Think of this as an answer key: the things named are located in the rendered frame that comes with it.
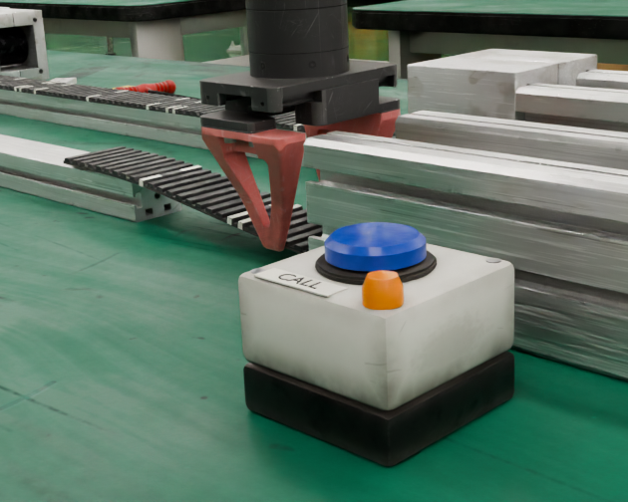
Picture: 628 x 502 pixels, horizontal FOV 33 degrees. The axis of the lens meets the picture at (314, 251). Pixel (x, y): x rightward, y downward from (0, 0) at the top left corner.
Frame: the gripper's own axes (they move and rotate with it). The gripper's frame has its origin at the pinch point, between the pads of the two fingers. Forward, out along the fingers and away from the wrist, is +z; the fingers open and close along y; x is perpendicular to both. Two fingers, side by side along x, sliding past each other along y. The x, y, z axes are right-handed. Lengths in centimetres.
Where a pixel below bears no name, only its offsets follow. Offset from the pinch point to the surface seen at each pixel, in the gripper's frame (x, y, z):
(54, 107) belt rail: 56, 18, 0
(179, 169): 13.4, 1.1, -1.4
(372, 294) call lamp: -20.2, -16.8, -4.8
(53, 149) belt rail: 29.1, 0.8, -1.1
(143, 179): 13.2, -2.2, -1.4
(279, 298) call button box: -15.7, -17.1, -3.7
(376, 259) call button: -18.5, -14.5, -5.1
